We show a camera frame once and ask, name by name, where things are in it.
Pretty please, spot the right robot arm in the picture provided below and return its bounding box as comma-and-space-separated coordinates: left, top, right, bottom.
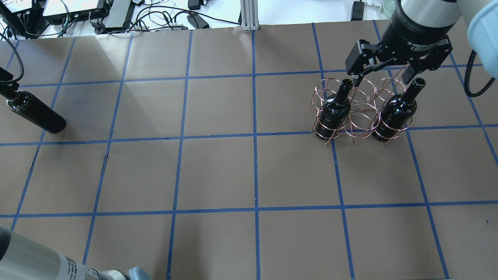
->
345, 0, 498, 87

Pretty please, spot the dark wine bottle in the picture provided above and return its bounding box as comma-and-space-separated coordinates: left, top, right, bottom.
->
0, 85, 67, 134

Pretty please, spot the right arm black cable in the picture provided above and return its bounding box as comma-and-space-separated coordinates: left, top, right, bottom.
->
464, 49, 496, 98

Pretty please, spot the dark bottle in basket left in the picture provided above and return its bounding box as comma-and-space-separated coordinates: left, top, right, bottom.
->
314, 79, 353, 142

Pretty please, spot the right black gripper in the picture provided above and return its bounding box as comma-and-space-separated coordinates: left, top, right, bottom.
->
345, 10, 453, 88

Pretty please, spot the black power adapter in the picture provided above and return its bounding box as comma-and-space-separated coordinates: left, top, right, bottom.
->
187, 14, 210, 30

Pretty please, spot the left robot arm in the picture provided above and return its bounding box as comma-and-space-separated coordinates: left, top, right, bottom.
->
0, 69, 151, 280

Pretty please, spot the aluminium frame post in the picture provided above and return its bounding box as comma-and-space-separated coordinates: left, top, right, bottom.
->
240, 0, 260, 31

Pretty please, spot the dark bottle in basket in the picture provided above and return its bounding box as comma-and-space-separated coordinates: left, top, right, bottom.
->
372, 78, 426, 142
314, 79, 353, 142

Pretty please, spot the copper wire wine basket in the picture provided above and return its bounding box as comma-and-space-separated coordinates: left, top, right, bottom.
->
309, 77, 408, 145

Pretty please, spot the dark bottle in basket right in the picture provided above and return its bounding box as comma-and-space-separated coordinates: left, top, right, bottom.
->
372, 78, 426, 142

